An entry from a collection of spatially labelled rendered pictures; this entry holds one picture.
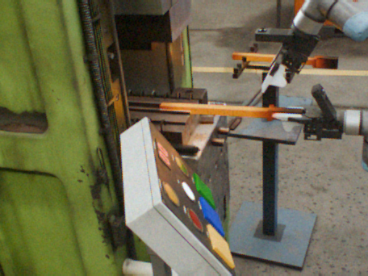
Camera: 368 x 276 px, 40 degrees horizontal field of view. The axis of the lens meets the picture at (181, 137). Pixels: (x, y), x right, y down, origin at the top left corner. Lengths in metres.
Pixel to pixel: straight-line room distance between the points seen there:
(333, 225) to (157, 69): 1.32
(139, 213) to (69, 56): 0.45
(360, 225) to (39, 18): 2.01
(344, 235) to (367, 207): 0.27
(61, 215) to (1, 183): 0.21
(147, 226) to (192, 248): 0.11
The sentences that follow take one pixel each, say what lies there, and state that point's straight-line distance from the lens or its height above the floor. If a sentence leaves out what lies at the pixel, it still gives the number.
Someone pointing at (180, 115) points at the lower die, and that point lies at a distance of 1.63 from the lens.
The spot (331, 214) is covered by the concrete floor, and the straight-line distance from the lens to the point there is 2.79.
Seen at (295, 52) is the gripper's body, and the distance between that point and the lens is 1.47.
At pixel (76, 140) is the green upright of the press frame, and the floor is 1.12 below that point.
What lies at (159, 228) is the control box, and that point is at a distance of 0.95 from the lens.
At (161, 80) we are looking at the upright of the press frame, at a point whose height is 0.99.
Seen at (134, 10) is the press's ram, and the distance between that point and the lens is 1.39.
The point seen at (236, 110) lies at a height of 1.01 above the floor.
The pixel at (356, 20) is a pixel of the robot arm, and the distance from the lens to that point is 1.37.
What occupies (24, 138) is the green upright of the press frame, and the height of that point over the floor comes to 1.11.
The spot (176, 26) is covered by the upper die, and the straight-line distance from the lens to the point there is 1.47.
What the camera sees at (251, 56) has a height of 0.96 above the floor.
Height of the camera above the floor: 1.75
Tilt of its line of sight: 30 degrees down
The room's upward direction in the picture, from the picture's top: 6 degrees counter-clockwise
